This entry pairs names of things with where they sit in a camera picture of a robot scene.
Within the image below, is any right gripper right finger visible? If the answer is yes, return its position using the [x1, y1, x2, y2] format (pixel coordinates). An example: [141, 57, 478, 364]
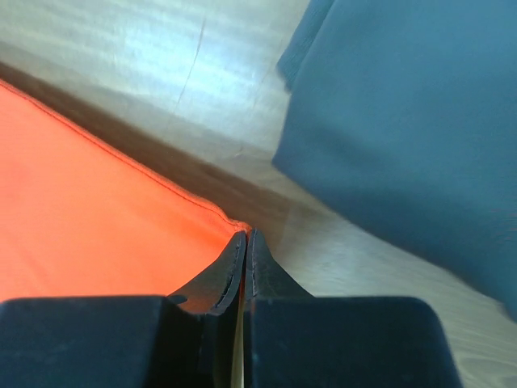
[243, 230, 461, 388]

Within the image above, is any dark grey folded t shirt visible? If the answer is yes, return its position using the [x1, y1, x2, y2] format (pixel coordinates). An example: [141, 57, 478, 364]
[272, 1, 516, 316]

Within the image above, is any orange t shirt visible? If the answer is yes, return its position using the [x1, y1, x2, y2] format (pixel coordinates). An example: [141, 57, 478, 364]
[1, 83, 250, 300]

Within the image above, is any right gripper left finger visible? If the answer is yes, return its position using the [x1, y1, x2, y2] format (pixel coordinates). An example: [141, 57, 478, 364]
[1, 232, 246, 387]

